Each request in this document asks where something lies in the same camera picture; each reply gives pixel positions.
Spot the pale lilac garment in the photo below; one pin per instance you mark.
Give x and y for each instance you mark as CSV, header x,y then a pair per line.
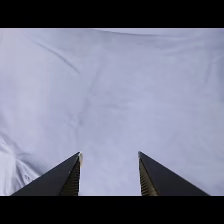
x,y
110,93

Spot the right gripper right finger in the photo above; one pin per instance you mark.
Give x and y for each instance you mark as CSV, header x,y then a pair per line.
x,y
163,181

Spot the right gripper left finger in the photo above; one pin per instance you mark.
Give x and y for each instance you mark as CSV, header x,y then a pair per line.
x,y
58,181

